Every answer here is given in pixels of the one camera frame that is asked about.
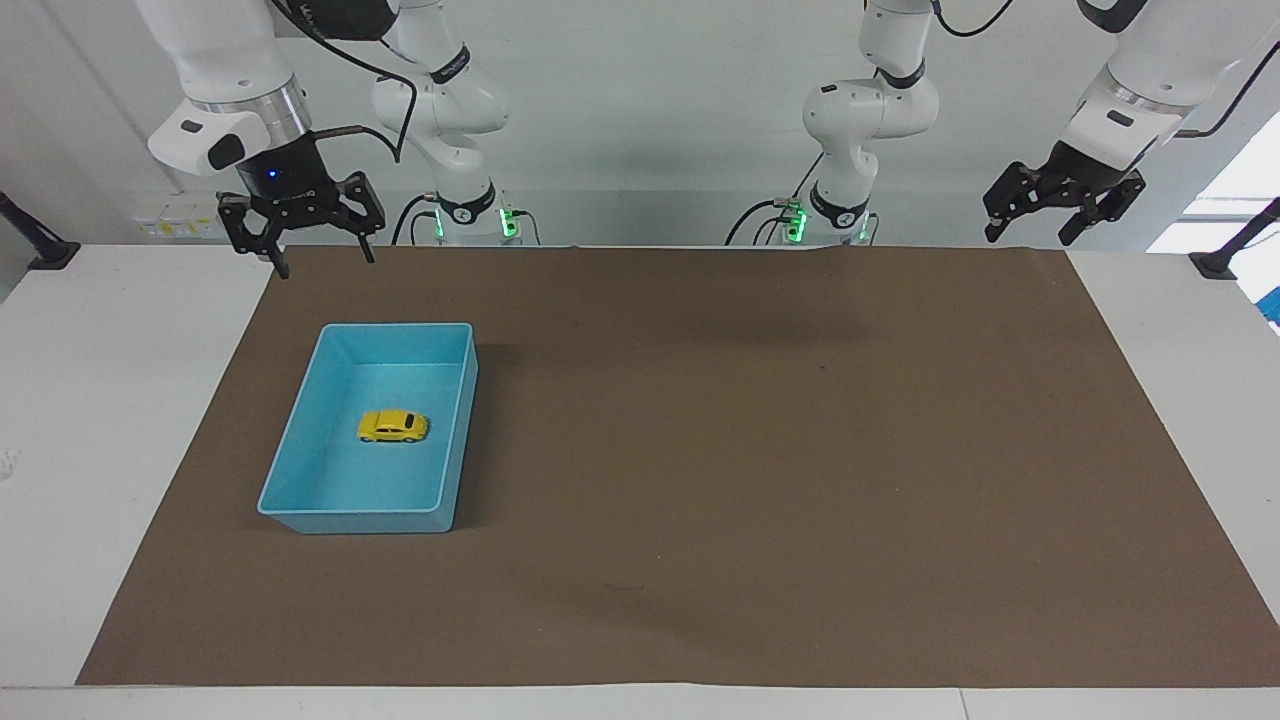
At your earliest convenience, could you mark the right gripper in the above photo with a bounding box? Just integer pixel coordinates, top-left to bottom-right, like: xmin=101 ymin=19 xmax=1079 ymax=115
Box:
xmin=217 ymin=134 xmax=388 ymax=280

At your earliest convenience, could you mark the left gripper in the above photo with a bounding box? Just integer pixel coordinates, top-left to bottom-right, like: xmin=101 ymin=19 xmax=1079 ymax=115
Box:
xmin=982 ymin=139 xmax=1148 ymax=248

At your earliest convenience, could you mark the yellow toy beetle car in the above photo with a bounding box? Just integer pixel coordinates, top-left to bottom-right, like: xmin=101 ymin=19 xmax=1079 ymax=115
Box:
xmin=357 ymin=409 xmax=430 ymax=444

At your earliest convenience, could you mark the black stand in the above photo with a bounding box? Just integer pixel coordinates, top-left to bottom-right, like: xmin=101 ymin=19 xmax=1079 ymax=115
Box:
xmin=1187 ymin=197 xmax=1280 ymax=280
xmin=0 ymin=190 xmax=82 ymax=272

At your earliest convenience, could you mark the light blue plastic bin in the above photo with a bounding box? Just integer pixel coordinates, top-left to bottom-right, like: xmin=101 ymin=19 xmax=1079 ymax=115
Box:
xmin=257 ymin=322 xmax=479 ymax=535

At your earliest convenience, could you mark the black cable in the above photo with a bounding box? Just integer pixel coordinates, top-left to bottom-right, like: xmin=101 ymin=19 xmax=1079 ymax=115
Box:
xmin=1174 ymin=38 xmax=1280 ymax=138
xmin=391 ymin=194 xmax=442 ymax=247
xmin=268 ymin=0 xmax=405 ymax=165
xmin=725 ymin=198 xmax=801 ymax=247
xmin=932 ymin=0 xmax=1015 ymax=40

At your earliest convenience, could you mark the white wall socket strip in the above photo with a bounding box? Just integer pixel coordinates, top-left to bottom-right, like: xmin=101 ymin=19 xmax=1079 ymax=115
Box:
xmin=133 ymin=199 xmax=227 ymax=240

